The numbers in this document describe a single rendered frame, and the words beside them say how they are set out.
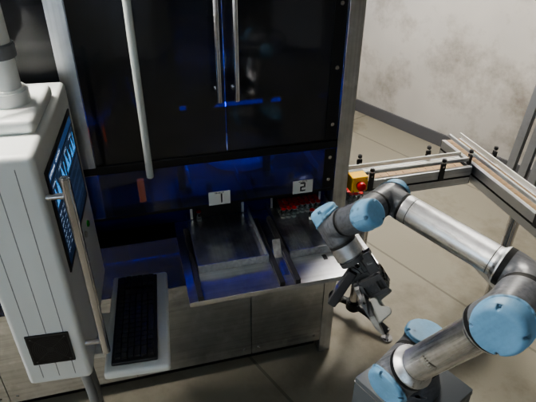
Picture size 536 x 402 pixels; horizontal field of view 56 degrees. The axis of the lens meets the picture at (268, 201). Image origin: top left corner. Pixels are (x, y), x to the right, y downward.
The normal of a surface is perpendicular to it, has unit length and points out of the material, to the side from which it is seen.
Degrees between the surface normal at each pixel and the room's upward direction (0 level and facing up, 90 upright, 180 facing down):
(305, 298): 90
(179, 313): 90
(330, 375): 0
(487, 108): 90
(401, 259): 0
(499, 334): 83
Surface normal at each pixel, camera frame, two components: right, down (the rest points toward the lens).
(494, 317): -0.64, 0.31
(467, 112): -0.79, 0.33
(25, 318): 0.18, 0.54
